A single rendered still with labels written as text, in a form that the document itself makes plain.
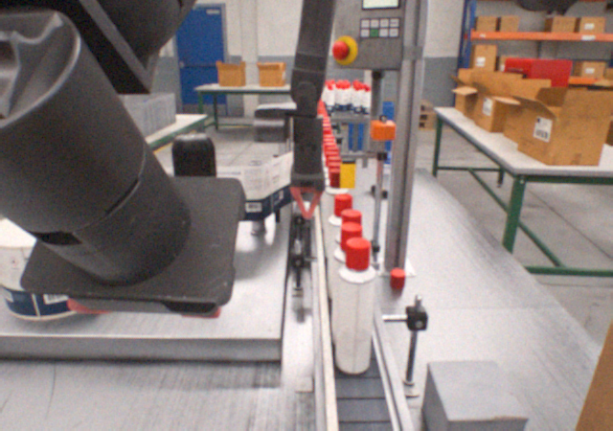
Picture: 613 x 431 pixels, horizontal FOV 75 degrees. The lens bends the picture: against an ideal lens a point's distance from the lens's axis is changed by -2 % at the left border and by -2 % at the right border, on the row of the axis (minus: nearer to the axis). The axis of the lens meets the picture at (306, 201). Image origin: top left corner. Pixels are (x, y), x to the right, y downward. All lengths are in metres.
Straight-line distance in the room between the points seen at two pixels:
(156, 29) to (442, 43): 8.40
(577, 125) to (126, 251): 2.32
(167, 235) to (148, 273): 0.02
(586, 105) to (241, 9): 7.11
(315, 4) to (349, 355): 0.54
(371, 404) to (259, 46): 8.19
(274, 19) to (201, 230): 8.36
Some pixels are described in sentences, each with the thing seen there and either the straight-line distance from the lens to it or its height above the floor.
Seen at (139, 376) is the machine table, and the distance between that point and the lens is 0.77.
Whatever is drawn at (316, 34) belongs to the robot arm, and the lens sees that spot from 0.73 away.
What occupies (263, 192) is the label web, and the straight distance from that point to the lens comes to 1.03.
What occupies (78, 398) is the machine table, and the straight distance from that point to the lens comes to 0.77.
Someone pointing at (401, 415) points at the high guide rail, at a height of 0.96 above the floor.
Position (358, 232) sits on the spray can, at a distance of 0.59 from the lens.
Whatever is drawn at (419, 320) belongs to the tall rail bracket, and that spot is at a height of 0.96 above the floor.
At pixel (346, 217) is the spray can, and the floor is 1.08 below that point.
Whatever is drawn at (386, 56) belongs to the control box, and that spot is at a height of 1.32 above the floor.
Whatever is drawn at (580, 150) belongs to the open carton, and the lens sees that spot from 2.45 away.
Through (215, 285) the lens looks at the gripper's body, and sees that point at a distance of 0.19.
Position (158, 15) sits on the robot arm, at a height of 1.34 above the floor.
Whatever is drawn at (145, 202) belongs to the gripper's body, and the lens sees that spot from 0.17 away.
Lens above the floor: 1.33
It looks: 20 degrees down
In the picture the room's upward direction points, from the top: straight up
